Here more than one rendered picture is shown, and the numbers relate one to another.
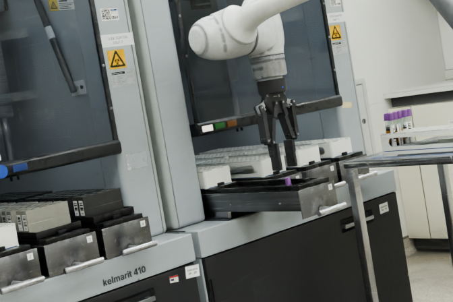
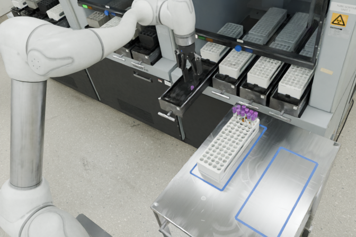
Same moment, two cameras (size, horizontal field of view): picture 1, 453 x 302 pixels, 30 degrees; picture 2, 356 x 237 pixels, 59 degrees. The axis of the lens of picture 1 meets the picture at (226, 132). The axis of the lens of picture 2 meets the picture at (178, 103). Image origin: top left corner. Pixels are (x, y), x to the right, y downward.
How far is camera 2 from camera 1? 250 cm
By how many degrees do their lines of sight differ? 85
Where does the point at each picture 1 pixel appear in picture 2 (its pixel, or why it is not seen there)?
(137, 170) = (162, 34)
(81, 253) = (124, 53)
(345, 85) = (331, 59)
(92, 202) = (141, 37)
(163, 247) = (155, 69)
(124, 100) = not seen: hidden behind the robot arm
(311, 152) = (258, 80)
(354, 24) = not seen: outside the picture
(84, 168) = not seen: hidden behind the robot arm
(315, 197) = (168, 106)
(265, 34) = (165, 22)
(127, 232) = (140, 56)
